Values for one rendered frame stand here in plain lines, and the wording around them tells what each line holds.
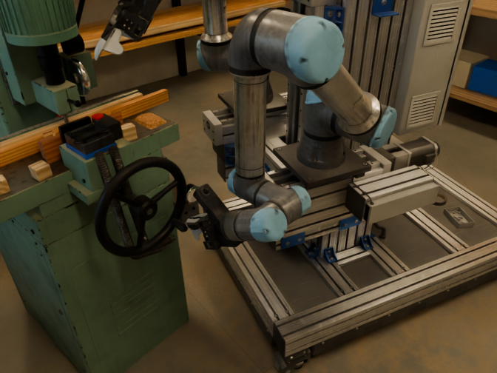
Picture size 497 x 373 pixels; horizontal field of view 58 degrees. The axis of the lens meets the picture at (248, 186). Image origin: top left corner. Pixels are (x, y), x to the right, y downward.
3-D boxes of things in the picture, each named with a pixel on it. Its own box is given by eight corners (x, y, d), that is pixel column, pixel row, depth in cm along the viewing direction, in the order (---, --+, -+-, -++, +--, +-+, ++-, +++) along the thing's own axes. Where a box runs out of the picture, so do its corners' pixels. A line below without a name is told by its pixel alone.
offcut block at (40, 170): (45, 170, 119) (41, 159, 117) (52, 175, 117) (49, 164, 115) (31, 176, 116) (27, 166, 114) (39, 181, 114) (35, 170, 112)
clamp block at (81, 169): (91, 193, 115) (83, 163, 110) (64, 175, 122) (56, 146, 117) (138, 170, 124) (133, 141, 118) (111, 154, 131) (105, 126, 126)
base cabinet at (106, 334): (97, 395, 161) (43, 249, 121) (24, 309, 194) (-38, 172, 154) (190, 320, 188) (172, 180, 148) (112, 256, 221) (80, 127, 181)
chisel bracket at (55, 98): (61, 121, 124) (53, 92, 119) (37, 106, 132) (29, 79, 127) (85, 112, 128) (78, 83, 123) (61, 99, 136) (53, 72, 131)
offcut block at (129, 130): (124, 142, 131) (122, 129, 128) (120, 138, 133) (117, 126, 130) (137, 138, 132) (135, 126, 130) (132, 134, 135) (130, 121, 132)
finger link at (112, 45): (112, 68, 108) (132, 35, 109) (90, 54, 107) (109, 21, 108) (112, 70, 111) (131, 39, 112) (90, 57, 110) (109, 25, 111)
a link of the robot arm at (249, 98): (210, 4, 91) (220, 199, 118) (249, 13, 84) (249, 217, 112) (249, -5, 98) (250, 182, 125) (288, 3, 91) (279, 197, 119)
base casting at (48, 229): (43, 248, 121) (33, 222, 116) (-37, 172, 154) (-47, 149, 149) (171, 180, 148) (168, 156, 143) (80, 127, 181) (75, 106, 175)
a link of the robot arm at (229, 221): (228, 217, 104) (252, 203, 109) (217, 218, 108) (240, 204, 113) (239, 246, 106) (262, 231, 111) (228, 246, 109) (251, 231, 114)
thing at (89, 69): (74, 95, 145) (64, 58, 138) (63, 89, 149) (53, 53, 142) (99, 86, 151) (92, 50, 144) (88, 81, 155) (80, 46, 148)
